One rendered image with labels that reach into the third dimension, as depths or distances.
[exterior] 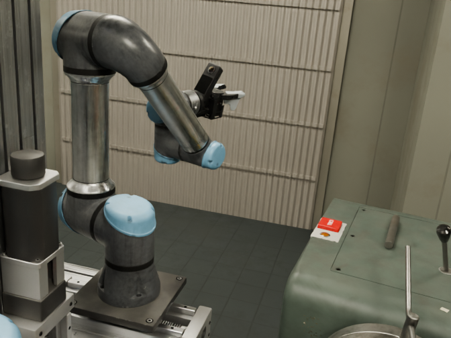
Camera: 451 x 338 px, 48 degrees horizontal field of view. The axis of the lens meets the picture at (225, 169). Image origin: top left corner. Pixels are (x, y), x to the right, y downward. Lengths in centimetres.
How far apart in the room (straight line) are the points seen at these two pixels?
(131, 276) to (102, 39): 53
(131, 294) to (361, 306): 52
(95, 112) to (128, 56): 18
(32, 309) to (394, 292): 77
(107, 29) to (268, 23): 308
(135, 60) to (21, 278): 48
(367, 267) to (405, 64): 293
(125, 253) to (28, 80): 43
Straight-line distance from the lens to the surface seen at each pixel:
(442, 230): 127
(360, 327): 117
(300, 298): 122
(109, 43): 108
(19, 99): 102
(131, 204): 120
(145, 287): 124
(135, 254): 119
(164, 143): 140
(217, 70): 150
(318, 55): 406
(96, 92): 118
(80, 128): 121
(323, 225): 148
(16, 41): 100
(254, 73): 416
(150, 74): 110
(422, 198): 349
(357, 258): 136
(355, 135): 420
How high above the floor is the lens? 187
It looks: 19 degrees down
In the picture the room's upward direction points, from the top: 5 degrees clockwise
